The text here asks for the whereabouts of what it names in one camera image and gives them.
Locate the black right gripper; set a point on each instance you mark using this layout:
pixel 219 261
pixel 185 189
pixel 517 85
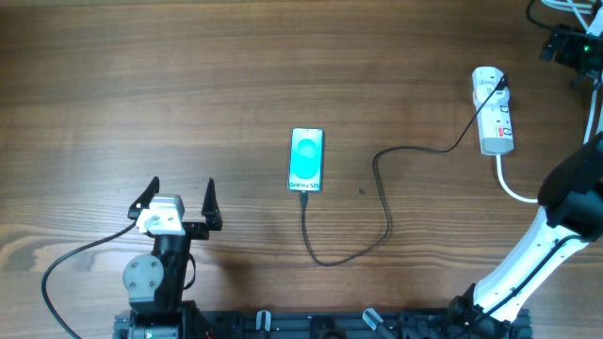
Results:
pixel 564 54

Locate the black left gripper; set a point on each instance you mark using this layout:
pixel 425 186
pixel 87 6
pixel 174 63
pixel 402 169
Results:
pixel 198 230

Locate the Galaxy smartphone blue screen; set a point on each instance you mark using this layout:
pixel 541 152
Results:
pixel 306 160

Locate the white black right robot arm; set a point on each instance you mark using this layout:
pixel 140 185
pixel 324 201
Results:
pixel 569 216

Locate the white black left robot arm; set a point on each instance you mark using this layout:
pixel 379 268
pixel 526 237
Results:
pixel 155 282

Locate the white USB charger plug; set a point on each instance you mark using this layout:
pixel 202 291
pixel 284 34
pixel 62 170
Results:
pixel 491 94

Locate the white power strip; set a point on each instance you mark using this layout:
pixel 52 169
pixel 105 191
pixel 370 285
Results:
pixel 494 121

